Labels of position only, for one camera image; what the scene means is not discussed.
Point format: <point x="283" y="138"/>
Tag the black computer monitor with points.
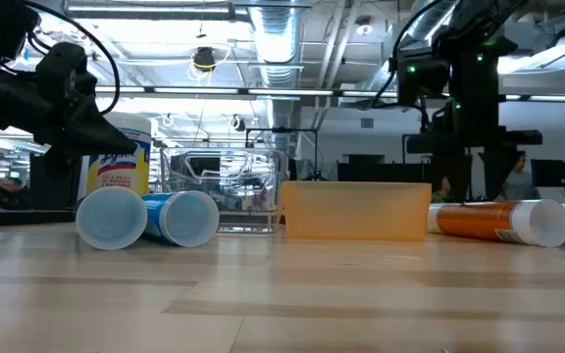
<point x="549" y="173"/>

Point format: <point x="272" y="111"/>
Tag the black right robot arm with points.
<point x="474" y="88"/>

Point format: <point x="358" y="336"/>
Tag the person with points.
<point x="520" y="184"/>

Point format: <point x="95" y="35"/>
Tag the black cabinet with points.
<point x="375" y="171"/>

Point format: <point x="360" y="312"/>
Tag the overhead light bar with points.
<point x="287" y="92"/>

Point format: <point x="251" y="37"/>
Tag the black overhead camera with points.
<point x="205" y="58"/>

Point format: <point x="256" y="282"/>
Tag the yellow Lysol wipes canister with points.
<point x="116" y="171"/>

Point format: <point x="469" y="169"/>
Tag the orange sealant tube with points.
<point x="483" y="220"/>

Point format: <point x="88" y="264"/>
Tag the clear plastic bin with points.
<point x="223" y="196"/>

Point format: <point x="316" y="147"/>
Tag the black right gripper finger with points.
<point x="497" y="171"/>
<point x="456" y="176"/>

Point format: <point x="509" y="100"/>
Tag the orange translucent plastic bin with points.
<point x="356" y="211"/>

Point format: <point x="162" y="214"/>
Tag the blue silicone tube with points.
<point x="111" y="218"/>
<point x="189" y="218"/>

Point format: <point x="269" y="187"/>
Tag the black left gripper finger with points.
<point x="91" y="135"/>

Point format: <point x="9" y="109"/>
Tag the silver ventilation duct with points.
<point x="277" y="39"/>

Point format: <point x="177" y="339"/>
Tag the black metal table frame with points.
<point x="17" y="218"/>

